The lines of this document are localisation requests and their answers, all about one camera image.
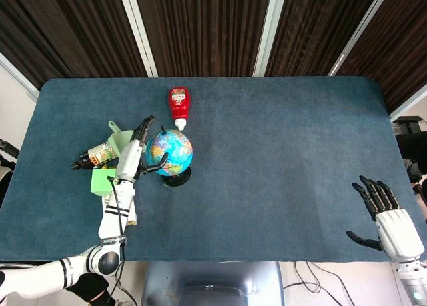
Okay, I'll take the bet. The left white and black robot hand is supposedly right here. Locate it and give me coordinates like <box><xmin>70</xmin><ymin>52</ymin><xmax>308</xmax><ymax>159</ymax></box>
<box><xmin>115</xmin><ymin>115</ymin><xmax>169</xmax><ymax>184</ymax></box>

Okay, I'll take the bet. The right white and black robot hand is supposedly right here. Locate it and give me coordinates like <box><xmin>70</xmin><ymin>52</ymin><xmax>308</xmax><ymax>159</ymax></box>
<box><xmin>346</xmin><ymin>175</ymin><xmax>426</xmax><ymax>264</ymax></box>

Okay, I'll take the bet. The blue globe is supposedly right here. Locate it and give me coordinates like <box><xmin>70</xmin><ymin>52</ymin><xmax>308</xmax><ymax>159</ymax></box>
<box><xmin>145</xmin><ymin>125</ymin><xmax>194</xmax><ymax>187</ymax></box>

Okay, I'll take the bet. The pale green plastic funnel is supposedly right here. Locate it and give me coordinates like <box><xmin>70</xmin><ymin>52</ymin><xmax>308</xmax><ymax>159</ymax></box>
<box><xmin>107</xmin><ymin>120</ymin><xmax>135</xmax><ymax>160</ymax></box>

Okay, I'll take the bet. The dark bottle with printed label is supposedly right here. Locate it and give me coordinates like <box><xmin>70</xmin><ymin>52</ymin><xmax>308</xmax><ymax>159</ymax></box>
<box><xmin>69</xmin><ymin>141</ymin><xmax>119</xmax><ymax>171</ymax></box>

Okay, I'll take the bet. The light green cube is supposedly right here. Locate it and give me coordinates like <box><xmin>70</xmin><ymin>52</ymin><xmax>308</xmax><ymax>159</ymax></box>
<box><xmin>90</xmin><ymin>168</ymin><xmax>118</xmax><ymax>197</ymax></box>

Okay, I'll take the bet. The red ketchup squeeze bottle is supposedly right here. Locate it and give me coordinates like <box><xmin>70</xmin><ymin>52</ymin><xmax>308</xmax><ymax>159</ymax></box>
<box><xmin>169</xmin><ymin>87</ymin><xmax>192</xmax><ymax>131</ymax></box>

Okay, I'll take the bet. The black office chair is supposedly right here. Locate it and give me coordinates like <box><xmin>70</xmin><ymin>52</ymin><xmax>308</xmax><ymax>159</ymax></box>
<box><xmin>392</xmin><ymin>116</ymin><xmax>427</xmax><ymax>183</ymax></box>

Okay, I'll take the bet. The blue table cloth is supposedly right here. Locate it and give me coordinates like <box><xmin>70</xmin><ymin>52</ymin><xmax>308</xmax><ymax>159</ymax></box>
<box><xmin>0</xmin><ymin>76</ymin><xmax>427</xmax><ymax>263</ymax></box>

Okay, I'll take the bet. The grey robot torso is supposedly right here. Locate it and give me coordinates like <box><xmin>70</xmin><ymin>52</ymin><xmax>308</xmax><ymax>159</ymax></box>
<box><xmin>141</xmin><ymin>261</ymin><xmax>285</xmax><ymax>306</ymax></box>

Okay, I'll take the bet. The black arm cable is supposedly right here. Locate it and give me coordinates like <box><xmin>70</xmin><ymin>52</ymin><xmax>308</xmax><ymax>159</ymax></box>
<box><xmin>105</xmin><ymin>175</ymin><xmax>128</xmax><ymax>306</ymax></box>

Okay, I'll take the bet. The black floor cable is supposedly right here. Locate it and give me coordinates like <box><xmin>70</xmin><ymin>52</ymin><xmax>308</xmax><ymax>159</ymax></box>
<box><xmin>283</xmin><ymin>261</ymin><xmax>401</xmax><ymax>306</ymax></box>

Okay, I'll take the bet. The white partition frame post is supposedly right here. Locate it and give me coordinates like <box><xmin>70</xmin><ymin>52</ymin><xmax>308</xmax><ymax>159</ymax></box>
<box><xmin>253</xmin><ymin>0</ymin><xmax>290</xmax><ymax>77</ymax></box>
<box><xmin>328</xmin><ymin>0</ymin><xmax>390</xmax><ymax>77</ymax></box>
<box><xmin>117</xmin><ymin>0</ymin><xmax>159</xmax><ymax>77</ymax></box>

